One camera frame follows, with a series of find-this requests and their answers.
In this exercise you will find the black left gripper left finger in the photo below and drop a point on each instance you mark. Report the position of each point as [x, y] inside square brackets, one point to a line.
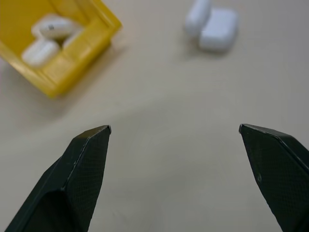
[82, 174]

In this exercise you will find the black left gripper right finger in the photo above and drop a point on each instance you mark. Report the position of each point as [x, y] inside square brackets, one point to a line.
[275, 174]

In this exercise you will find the yellow plastic bin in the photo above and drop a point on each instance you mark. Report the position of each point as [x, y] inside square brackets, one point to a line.
[77, 65]

